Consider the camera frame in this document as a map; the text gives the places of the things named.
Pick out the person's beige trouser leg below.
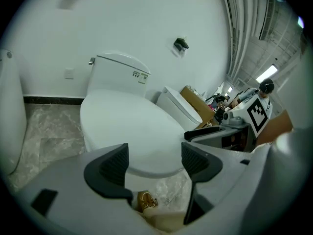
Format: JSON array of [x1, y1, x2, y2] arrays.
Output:
[[143, 210, 188, 233]]

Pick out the long ceiling light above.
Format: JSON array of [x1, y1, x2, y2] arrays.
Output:
[[255, 63, 280, 83]]

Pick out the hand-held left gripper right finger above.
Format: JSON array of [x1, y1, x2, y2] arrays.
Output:
[[181, 142, 224, 226]]

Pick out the person's tan shoe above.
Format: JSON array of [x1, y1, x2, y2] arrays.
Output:
[[136, 190, 159, 213]]

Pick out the small black tissue holder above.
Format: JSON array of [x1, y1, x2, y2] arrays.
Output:
[[172, 36, 190, 53]]

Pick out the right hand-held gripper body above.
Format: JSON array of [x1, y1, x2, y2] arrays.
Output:
[[192, 96, 271, 153]]

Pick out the white egg-shaped toilet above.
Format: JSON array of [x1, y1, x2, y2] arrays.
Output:
[[0, 48, 28, 176]]

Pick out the white ceiling air vent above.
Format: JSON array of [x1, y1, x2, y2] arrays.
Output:
[[257, 0, 276, 42]]

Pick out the brown cardboard panel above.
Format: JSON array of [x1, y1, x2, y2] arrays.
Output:
[[255, 109, 294, 147]]

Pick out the bundle of white ceiling pipes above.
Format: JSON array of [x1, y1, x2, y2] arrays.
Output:
[[219, 0, 250, 83]]

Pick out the small white toilet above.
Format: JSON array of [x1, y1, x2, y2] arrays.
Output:
[[156, 86, 203, 132]]

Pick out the brown cardboard box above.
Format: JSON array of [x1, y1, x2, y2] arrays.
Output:
[[179, 86, 224, 130]]

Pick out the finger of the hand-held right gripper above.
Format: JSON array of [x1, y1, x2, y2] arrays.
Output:
[[184, 125, 226, 142]]

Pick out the white toilet with tank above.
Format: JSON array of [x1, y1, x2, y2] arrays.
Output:
[[80, 49, 188, 180]]

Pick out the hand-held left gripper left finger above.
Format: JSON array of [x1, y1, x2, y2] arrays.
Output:
[[83, 142, 134, 207]]

